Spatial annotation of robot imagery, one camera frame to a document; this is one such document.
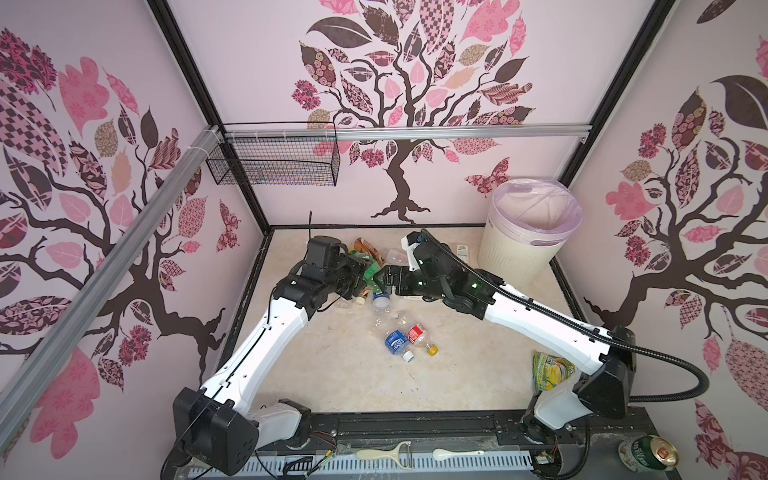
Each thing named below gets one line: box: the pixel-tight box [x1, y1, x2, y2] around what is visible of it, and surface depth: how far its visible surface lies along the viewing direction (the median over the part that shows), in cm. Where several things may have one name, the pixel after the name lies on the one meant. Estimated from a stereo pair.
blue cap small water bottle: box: [372, 293, 391, 315], surface depth 97 cm
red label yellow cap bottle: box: [407, 323, 439, 357], surface depth 87 cm
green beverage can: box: [618, 435, 679, 472], surface depth 64 cm
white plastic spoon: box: [432, 448, 485, 461], surface depth 72 cm
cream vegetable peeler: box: [356, 441, 413, 471], surface depth 72 cm
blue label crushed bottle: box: [384, 330, 415, 363], surface depth 85 cm
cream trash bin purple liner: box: [478, 178, 583, 288], surface depth 93 cm
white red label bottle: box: [457, 245, 469, 264], surface depth 108 cm
